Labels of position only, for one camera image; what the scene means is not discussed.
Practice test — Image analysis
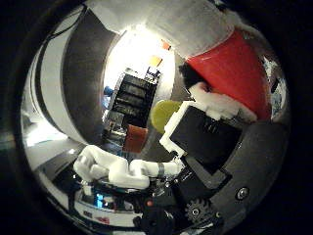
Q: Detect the blue container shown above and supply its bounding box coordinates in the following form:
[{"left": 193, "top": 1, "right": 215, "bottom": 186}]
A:
[{"left": 103, "top": 85, "right": 115, "bottom": 98}]

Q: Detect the yellow-green round object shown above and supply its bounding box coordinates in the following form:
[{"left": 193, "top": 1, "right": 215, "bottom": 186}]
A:
[{"left": 150, "top": 99, "right": 184, "bottom": 135}]

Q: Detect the black shelf rack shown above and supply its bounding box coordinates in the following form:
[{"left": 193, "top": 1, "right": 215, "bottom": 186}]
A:
[{"left": 104, "top": 70, "right": 160, "bottom": 131}]

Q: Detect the red chair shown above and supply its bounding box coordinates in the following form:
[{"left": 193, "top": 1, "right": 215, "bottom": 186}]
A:
[{"left": 122, "top": 123, "right": 150, "bottom": 155}]

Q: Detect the red spray bottle white nozzle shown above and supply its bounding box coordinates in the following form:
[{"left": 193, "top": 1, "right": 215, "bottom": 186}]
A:
[{"left": 146, "top": 1, "right": 273, "bottom": 121}]

